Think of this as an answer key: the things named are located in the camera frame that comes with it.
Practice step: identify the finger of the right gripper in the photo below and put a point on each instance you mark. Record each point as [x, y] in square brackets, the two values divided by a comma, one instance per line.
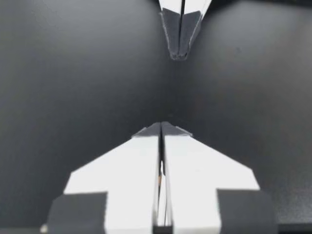
[171, 26]
[191, 26]

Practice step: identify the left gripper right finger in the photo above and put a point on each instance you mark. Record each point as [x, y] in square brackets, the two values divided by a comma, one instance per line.
[195, 175]

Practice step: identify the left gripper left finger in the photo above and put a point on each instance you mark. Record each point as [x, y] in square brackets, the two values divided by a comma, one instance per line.
[126, 175]

